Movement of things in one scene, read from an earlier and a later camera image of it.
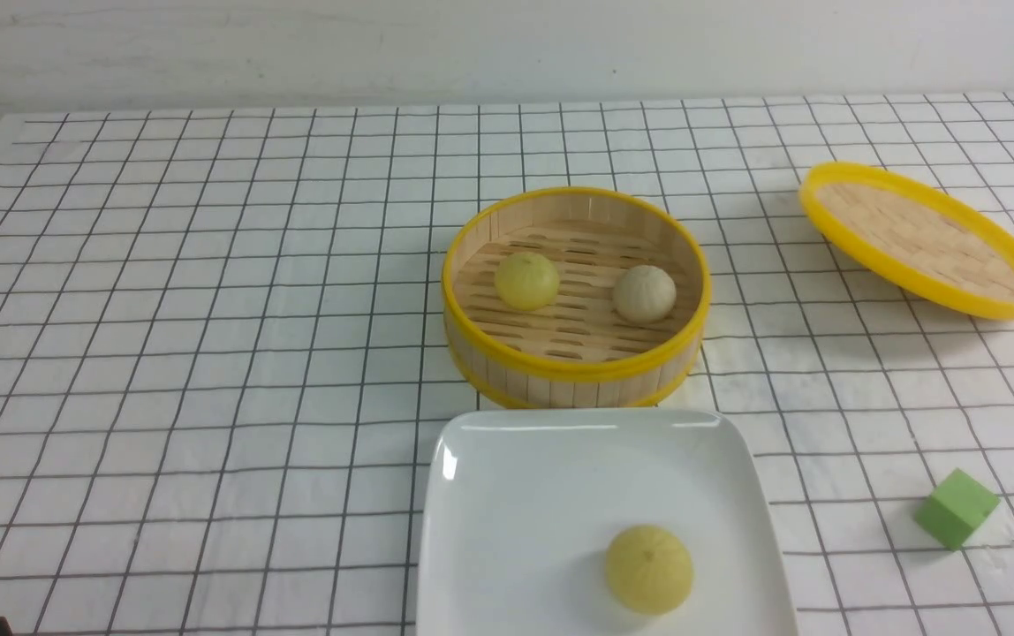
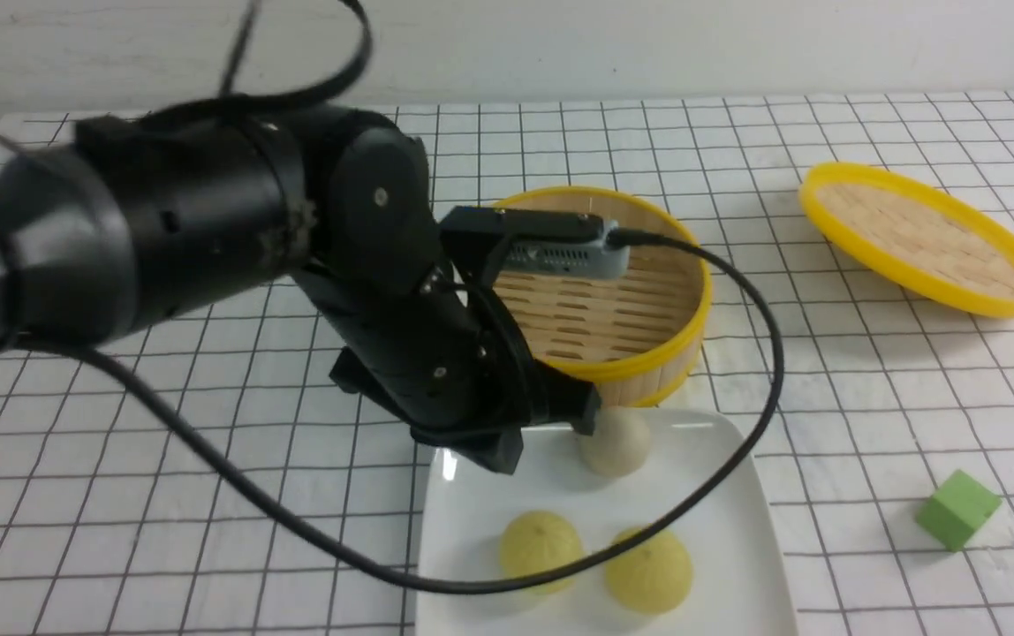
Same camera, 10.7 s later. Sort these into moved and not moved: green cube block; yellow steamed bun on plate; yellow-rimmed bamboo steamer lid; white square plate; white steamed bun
Moved: white steamed bun
Not moved: yellow-rimmed bamboo steamer lid; green cube block; white square plate; yellow steamed bun on plate
